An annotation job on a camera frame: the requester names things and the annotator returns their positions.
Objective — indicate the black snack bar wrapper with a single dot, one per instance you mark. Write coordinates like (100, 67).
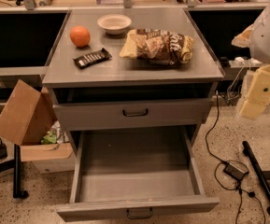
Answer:
(92, 58)

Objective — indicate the black metal floor bar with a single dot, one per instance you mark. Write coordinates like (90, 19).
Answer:
(258, 170)

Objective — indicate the black metal stand leg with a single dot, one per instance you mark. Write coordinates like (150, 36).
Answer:
(15, 165)

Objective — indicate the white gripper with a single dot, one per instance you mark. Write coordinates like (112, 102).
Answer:
(267, 37)

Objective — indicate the white power strip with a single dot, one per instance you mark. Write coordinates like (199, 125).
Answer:
(240, 61)

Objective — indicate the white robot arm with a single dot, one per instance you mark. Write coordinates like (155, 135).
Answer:
(255, 91)

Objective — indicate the open grey middle drawer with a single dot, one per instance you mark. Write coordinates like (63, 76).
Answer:
(135, 173)

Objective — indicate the brown chip bag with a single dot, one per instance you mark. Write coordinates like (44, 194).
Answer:
(158, 47)

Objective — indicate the orange fruit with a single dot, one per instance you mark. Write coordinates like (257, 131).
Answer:
(80, 36)

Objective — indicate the white paper bowl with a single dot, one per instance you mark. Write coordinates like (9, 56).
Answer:
(114, 24)

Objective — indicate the grey drawer cabinet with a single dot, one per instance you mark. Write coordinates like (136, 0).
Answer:
(123, 80)

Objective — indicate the brown cardboard box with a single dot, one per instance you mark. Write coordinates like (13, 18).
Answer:
(25, 120)

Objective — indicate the green snack packet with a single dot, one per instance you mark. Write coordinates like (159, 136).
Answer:
(49, 138)

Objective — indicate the black power adapter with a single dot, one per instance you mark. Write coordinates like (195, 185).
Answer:
(234, 172)

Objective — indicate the closed grey top drawer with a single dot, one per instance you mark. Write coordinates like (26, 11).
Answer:
(133, 114)

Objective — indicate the black plug adapter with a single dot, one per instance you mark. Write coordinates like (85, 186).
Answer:
(3, 151)

